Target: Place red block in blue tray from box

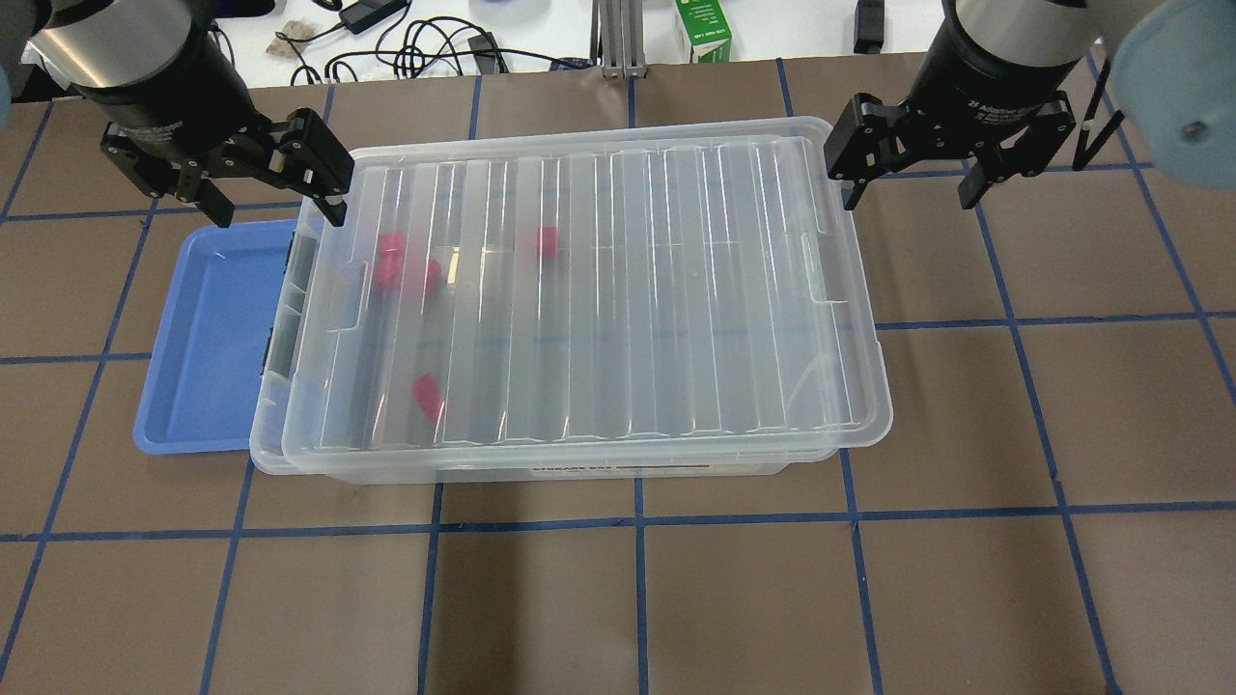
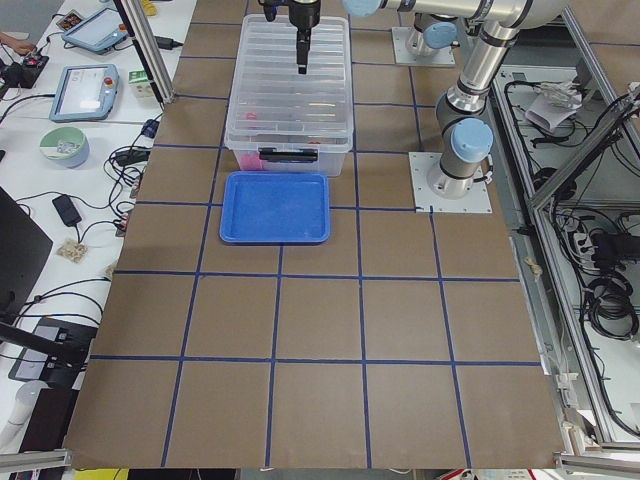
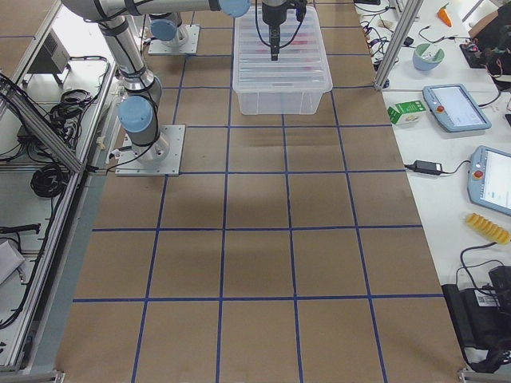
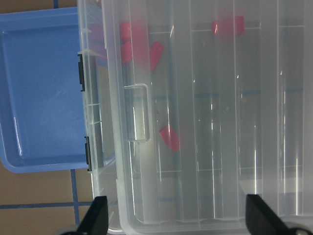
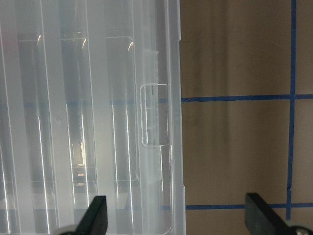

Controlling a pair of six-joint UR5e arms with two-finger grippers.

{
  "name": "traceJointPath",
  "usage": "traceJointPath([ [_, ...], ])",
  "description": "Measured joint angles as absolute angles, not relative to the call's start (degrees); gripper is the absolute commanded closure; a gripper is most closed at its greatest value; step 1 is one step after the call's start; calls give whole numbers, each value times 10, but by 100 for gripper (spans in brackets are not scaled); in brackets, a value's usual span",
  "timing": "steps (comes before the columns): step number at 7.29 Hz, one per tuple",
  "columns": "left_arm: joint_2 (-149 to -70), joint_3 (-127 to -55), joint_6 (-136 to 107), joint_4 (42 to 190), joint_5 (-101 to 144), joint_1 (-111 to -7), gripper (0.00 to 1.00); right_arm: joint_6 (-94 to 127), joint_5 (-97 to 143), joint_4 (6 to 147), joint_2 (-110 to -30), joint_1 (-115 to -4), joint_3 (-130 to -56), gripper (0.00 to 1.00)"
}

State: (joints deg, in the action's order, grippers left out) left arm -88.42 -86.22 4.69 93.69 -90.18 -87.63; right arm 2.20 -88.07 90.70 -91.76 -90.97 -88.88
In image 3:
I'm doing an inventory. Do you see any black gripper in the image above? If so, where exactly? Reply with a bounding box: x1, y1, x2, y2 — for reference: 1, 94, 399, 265
262, 0, 287, 61

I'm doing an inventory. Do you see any clear plastic box lid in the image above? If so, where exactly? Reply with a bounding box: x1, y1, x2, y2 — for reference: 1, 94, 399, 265
232, 6, 333, 93

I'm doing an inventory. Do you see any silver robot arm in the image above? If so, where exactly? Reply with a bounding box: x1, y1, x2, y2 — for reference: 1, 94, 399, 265
149, 12, 188, 47
62, 1, 253, 164

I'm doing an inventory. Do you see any clear plastic storage box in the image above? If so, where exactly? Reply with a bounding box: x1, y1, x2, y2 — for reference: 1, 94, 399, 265
236, 92, 323, 115

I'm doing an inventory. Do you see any green blue bowl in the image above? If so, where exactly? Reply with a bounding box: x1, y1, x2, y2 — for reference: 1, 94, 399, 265
412, 43, 445, 71

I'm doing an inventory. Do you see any green white carton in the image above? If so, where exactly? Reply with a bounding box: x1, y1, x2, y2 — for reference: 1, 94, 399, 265
387, 100, 426, 125

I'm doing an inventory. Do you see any orange toy carrot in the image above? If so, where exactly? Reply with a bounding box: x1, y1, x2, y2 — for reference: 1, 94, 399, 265
437, 3, 453, 28

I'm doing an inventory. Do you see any teach pendant near carton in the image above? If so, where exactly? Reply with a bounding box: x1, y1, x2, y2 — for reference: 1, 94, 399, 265
422, 84, 492, 132

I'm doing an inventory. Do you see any black power adapter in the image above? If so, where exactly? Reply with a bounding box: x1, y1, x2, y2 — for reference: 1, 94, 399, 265
414, 160, 443, 176

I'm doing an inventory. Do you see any yellow ridged toy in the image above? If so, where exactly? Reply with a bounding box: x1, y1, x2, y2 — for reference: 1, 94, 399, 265
465, 213, 510, 245

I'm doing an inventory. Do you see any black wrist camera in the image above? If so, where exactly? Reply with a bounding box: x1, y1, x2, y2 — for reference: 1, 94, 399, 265
288, 0, 308, 22

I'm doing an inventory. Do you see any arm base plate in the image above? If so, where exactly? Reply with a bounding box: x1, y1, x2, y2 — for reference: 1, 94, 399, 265
114, 125, 185, 176
149, 22, 200, 56

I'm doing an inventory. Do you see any aluminium frame post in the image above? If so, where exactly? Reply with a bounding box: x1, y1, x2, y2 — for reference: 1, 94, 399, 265
374, 0, 423, 90

